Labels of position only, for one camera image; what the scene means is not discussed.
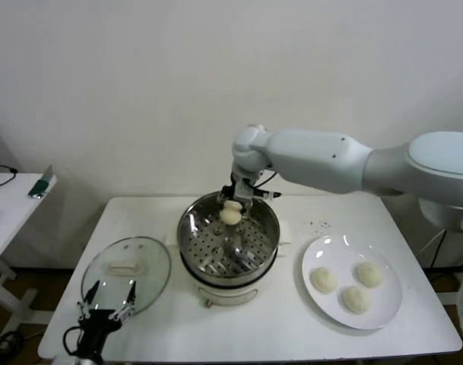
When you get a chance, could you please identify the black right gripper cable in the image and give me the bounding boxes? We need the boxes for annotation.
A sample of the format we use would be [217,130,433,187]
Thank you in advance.
[253,170,280,189]

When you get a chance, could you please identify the cream electric cooker base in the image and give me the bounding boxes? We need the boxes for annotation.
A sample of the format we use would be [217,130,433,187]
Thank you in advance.
[179,243,289,308]

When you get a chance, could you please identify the perforated steel steamer basket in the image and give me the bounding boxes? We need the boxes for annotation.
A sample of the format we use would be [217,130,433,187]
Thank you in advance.
[165,192,293,286]

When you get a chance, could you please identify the white round plate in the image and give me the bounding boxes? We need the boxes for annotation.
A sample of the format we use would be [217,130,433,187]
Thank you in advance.
[301,234,403,331]

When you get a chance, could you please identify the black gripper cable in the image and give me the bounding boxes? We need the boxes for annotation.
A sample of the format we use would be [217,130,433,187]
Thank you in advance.
[253,170,280,189]
[62,325,84,357]

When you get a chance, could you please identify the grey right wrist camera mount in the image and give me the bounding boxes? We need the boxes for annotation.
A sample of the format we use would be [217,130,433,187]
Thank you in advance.
[235,178,282,203]

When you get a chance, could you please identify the green-handled metal tool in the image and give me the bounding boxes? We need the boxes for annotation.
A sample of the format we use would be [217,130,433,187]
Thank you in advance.
[27,165,55,201]

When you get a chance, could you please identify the black floor cables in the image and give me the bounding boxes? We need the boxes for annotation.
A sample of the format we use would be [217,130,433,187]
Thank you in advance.
[0,330,27,357]

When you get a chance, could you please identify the brown crumbs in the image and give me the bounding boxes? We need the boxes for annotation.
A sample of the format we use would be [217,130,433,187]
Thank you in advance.
[301,218,333,235]

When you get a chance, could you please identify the white side table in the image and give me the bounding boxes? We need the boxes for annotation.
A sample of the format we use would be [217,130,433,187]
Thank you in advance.
[0,173,59,335]

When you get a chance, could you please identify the white cable with black plug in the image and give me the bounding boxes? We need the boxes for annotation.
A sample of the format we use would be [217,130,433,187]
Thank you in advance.
[417,230,447,256]

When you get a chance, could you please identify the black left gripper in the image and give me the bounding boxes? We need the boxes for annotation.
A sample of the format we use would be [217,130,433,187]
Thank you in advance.
[77,280,138,359]

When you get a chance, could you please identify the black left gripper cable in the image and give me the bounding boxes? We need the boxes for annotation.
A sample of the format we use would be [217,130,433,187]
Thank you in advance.
[62,325,84,357]

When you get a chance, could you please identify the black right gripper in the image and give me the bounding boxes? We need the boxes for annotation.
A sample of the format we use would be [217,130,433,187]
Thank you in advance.
[217,173,255,221]

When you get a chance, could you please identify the white steamed baozi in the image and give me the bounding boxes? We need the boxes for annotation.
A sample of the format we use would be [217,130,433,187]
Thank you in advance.
[354,262,384,288]
[219,201,243,226]
[338,286,372,315]
[309,267,338,294]

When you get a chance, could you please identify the black cable on side table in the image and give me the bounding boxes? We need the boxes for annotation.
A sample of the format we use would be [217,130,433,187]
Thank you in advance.
[0,164,19,188]

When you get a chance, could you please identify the glass lid with cream handle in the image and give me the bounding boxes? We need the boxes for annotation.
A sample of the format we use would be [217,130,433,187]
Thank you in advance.
[81,236,173,317]

